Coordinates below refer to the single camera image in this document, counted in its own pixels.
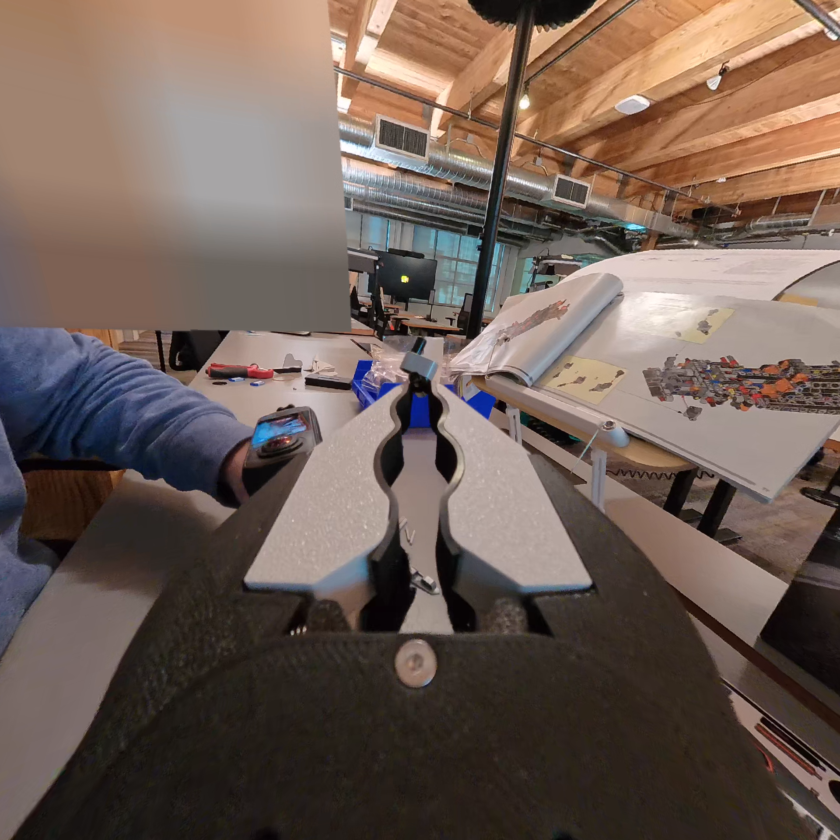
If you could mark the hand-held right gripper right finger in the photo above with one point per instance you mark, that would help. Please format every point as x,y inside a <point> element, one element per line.
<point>518,525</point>

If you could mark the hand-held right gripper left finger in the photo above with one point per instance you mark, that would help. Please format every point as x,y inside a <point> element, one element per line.
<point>315,525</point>

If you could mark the black lego connector piece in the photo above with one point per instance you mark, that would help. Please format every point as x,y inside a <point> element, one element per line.
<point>418,385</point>

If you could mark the grey lego connector piece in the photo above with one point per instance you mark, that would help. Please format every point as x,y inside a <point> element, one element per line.
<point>418,364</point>

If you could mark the person's left forearm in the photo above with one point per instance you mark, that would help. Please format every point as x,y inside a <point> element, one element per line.
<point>131,407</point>

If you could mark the grey lego panel piece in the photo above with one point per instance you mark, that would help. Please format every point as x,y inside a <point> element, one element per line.
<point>425,583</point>

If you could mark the flat black box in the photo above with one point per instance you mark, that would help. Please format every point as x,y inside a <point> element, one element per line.
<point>328,382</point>

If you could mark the white book stand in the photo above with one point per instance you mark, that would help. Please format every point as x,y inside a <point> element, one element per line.
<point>564,415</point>

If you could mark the blue bin with square label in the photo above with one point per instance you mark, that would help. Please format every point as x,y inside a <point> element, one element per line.
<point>364,384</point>

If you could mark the clear plastic bags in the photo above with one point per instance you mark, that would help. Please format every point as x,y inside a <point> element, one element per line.
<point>387,364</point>

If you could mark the instruction booklet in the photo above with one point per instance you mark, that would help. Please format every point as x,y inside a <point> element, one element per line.
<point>689,341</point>

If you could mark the white air vent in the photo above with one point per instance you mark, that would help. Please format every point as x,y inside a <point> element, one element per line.
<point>402,136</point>
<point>570,190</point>

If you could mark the black pole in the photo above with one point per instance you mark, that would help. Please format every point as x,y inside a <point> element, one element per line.
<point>502,164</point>

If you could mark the sticker sheet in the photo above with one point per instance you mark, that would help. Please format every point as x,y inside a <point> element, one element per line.
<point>807,774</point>

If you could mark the white ceiling access point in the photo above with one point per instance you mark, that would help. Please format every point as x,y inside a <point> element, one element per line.
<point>632,105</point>

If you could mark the track spotlight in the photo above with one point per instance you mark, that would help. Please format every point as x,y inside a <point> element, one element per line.
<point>716,79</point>

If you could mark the black wall monitor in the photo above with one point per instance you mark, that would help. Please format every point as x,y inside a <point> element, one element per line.
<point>407,275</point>

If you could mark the silver ventilation duct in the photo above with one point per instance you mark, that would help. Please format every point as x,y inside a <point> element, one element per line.
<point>459,184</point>

